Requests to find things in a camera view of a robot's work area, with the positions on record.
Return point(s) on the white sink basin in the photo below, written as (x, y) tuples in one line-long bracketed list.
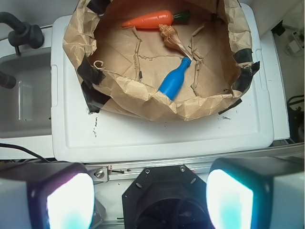
[(25, 110)]

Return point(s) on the white power strip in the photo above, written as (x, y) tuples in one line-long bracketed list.
[(296, 44)]

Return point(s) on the crumpled brown paper bag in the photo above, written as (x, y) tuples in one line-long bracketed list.
[(121, 69)]

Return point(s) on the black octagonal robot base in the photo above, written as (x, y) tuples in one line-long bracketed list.
[(170, 197)]

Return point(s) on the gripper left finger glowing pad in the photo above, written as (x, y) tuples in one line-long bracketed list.
[(54, 195)]

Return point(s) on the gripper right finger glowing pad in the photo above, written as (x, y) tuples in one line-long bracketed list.
[(257, 193)]

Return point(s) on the white plastic tray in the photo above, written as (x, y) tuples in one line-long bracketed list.
[(81, 136)]

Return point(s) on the blue plastic bottle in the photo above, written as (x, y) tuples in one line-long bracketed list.
[(173, 82)]

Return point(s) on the orange toy carrot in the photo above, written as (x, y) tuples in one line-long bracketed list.
[(154, 19)]

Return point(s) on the tan spiral seashell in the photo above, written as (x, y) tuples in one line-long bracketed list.
[(172, 40)]

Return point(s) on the aluminium frame rail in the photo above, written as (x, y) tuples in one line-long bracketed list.
[(104, 172)]

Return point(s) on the black faucet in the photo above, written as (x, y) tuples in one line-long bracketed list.
[(23, 33)]

